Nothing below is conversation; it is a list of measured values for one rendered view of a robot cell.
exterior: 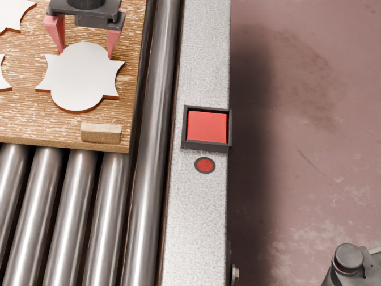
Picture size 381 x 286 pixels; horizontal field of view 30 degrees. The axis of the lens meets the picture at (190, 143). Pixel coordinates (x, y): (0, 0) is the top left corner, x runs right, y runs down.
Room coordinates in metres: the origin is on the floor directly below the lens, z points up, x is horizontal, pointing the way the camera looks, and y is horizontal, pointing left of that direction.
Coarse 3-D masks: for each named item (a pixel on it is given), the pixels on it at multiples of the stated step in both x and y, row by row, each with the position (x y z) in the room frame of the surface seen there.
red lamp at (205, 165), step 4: (200, 160) 0.67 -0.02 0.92; (204, 160) 0.67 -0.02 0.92; (208, 160) 0.67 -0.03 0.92; (200, 164) 0.66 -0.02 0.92; (204, 164) 0.66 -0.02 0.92; (208, 164) 0.66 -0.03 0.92; (212, 164) 0.66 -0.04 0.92; (200, 168) 0.65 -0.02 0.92; (204, 168) 0.65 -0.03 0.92; (208, 168) 0.65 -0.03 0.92
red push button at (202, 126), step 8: (192, 112) 0.75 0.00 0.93; (200, 112) 0.75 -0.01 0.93; (208, 112) 0.75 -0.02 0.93; (192, 120) 0.73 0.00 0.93; (200, 120) 0.73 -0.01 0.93; (208, 120) 0.74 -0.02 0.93; (216, 120) 0.74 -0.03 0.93; (224, 120) 0.74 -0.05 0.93; (192, 128) 0.71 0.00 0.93; (200, 128) 0.72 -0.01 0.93; (208, 128) 0.72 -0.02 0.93; (216, 128) 0.72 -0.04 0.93; (224, 128) 0.72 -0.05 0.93; (192, 136) 0.70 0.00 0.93; (200, 136) 0.70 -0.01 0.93; (208, 136) 0.70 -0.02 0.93; (216, 136) 0.71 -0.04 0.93; (224, 136) 0.71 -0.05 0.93
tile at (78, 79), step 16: (80, 48) 0.83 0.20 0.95; (96, 48) 0.84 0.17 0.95; (48, 64) 0.79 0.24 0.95; (64, 64) 0.79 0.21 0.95; (80, 64) 0.80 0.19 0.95; (96, 64) 0.80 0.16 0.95; (112, 64) 0.81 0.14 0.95; (48, 80) 0.76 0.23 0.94; (64, 80) 0.76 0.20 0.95; (80, 80) 0.76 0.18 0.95; (96, 80) 0.77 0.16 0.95; (112, 80) 0.77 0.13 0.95; (64, 96) 0.73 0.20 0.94; (80, 96) 0.73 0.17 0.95; (96, 96) 0.73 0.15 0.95; (112, 96) 0.74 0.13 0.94; (80, 112) 0.70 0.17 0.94
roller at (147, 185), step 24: (168, 0) 1.02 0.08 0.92; (168, 24) 0.95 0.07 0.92; (168, 48) 0.90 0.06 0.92; (168, 72) 0.84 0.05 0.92; (168, 96) 0.79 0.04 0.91; (144, 120) 0.73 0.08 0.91; (168, 120) 0.75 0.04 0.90; (144, 144) 0.68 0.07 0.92; (144, 168) 0.64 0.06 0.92; (144, 192) 0.59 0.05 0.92; (144, 216) 0.55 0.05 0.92; (144, 240) 0.51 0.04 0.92; (144, 264) 0.48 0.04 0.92
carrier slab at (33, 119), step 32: (32, 0) 0.95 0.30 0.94; (128, 0) 0.98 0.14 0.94; (32, 32) 0.87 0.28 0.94; (96, 32) 0.89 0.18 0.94; (128, 32) 0.90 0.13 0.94; (32, 64) 0.79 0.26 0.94; (128, 64) 0.82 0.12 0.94; (0, 96) 0.72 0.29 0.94; (32, 96) 0.73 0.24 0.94; (128, 96) 0.75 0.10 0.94; (0, 128) 0.65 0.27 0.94; (32, 128) 0.66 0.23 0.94; (64, 128) 0.67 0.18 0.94; (128, 128) 0.69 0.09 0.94
